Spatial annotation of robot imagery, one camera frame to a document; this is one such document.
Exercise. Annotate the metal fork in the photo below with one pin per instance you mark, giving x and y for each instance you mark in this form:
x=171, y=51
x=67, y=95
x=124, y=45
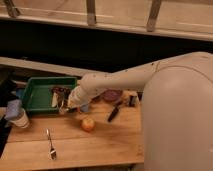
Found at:
x=52, y=149

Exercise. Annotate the black handled knife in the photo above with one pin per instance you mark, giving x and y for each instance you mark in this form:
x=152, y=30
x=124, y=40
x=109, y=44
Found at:
x=114, y=112

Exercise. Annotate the blue plastic cup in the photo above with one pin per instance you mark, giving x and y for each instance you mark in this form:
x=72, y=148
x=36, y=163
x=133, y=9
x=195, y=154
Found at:
x=84, y=108

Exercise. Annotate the white spatula in tray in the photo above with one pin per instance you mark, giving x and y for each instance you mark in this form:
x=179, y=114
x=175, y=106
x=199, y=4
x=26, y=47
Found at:
x=54, y=100

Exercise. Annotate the orange apple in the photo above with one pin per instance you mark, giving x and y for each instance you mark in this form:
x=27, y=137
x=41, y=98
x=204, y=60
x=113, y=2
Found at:
x=88, y=124

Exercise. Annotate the small black object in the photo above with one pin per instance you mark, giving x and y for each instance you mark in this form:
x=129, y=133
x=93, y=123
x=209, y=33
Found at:
x=132, y=101

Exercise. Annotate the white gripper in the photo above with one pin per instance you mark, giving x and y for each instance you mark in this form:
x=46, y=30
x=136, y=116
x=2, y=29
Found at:
x=77, y=98

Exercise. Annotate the purple bowl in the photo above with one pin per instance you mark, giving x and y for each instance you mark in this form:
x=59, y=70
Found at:
x=111, y=95

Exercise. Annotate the small metal cup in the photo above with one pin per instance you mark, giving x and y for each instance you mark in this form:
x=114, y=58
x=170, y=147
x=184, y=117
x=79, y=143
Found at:
x=63, y=109

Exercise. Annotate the dark brush in tray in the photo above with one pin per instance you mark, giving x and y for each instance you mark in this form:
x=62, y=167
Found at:
x=62, y=92

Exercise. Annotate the green plastic tray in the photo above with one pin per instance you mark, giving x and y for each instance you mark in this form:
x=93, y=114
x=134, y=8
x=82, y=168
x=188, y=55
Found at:
x=37, y=96

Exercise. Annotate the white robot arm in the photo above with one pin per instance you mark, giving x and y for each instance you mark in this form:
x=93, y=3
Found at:
x=177, y=108

